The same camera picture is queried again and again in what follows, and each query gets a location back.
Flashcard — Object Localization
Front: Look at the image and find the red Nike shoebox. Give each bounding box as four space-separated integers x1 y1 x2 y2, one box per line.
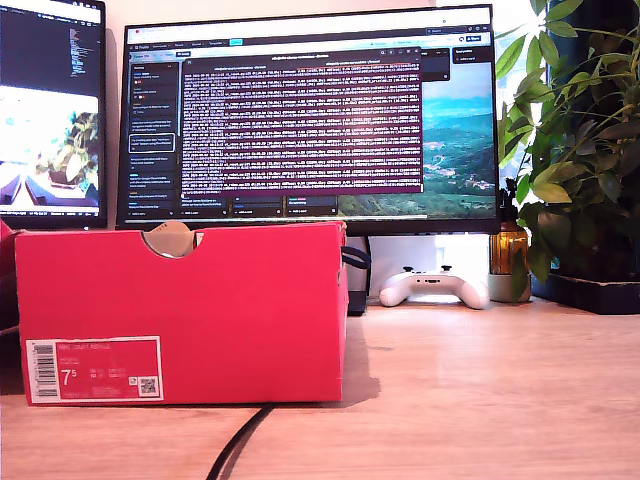
0 219 350 407

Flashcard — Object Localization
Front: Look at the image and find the grey monitor stand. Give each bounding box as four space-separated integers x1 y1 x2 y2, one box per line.
347 234 372 316

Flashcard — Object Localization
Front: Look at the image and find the white game controller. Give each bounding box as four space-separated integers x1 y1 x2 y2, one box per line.
378 264 492 310

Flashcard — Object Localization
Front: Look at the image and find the wide black computer monitor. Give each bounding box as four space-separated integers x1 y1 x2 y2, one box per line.
115 3 502 236

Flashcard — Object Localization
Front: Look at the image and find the amber glass pump bottle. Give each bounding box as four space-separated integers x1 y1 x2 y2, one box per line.
488 177 530 276

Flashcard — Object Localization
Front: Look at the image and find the green leafy houseplant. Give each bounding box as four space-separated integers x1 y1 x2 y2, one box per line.
496 0 640 302

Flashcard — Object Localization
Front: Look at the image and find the black planter tray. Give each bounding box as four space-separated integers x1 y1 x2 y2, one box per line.
532 269 640 315

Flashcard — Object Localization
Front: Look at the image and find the black monitor with code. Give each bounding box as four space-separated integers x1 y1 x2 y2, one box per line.
0 0 109 230

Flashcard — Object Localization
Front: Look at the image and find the black cable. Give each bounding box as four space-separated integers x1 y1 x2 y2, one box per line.
205 402 277 480

